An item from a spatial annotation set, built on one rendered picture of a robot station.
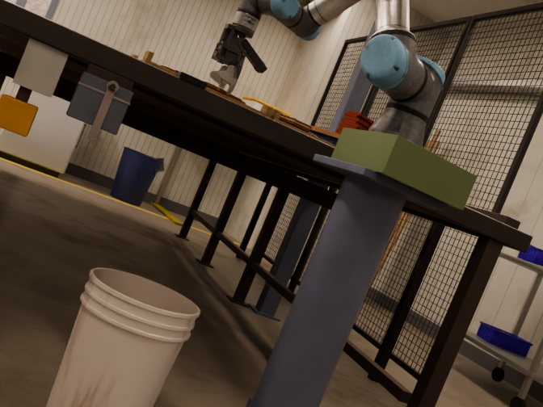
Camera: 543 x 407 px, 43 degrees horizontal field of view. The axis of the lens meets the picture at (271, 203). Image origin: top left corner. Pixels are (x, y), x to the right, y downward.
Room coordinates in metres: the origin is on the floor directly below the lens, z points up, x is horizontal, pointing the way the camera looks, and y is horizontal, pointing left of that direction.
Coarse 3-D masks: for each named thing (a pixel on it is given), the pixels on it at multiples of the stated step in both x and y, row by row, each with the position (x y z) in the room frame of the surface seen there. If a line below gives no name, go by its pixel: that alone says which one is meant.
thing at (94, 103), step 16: (80, 80) 1.74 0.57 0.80; (96, 80) 1.75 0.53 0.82; (112, 80) 1.78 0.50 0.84; (128, 80) 1.79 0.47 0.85; (80, 96) 1.75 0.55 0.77; (96, 96) 1.76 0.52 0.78; (112, 96) 1.76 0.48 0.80; (128, 96) 1.78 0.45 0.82; (80, 112) 1.75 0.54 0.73; (96, 112) 1.76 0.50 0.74; (112, 112) 1.77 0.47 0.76; (96, 128) 1.76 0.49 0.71; (112, 128) 1.78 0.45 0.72
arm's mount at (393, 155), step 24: (336, 144) 1.85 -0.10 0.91; (360, 144) 1.74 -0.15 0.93; (384, 144) 1.65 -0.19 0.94; (408, 144) 1.63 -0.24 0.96; (384, 168) 1.61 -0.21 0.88; (408, 168) 1.64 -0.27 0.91; (432, 168) 1.67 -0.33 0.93; (456, 168) 1.70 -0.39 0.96; (432, 192) 1.68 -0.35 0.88; (456, 192) 1.71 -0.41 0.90
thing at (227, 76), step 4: (228, 68) 2.06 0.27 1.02; (232, 68) 2.07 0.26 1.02; (220, 72) 2.05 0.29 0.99; (224, 72) 2.05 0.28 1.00; (228, 72) 2.06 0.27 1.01; (232, 72) 2.07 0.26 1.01; (220, 76) 2.04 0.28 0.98; (224, 76) 2.05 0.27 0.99; (228, 76) 2.06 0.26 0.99; (232, 76) 2.06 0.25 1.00; (224, 80) 2.05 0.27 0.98; (228, 80) 2.05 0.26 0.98; (232, 80) 2.05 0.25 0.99; (236, 80) 2.06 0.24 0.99; (228, 84) 2.06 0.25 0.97; (232, 84) 2.05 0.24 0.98; (228, 88) 2.06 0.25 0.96; (232, 88) 2.05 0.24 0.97; (228, 92) 2.05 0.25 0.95
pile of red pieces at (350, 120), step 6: (348, 114) 3.10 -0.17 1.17; (354, 114) 3.09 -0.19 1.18; (360, 114) 3.07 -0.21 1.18; (348, 120) 3.09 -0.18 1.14; (354, 120) 3.07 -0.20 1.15; (360, 120) 3.07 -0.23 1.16; (366, 120) 3.13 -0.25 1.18; (372, 120) 3.14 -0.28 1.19; (342, 126) 3.10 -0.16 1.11; (348, 126) 3.08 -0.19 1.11; (354, 126) 3.06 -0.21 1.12; (360, 126) 3.06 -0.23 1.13; (366, 126) 3.11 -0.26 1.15; (336, 132) 3.11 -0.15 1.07
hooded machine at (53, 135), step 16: (32, 96) 6.42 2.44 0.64; (48, 112) 6.49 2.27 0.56; (64, 112) 6.54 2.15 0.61; (32, 128) 6.46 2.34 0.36; (48, 128) 6.51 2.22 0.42; (64, 128) 6.56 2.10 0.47; (80, 128) 6.61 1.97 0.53; (0, 144) 6.38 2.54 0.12; (16, 144) 6.43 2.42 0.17; (32, 144) 6.48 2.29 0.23; (48, 144) 6.53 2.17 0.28; (64, 144) 6.58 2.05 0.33; (16, 160) 6.48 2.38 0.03; (32, 160) 6.50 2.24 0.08; (48, 160) 6.55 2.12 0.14; (64, 160) 6.60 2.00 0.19
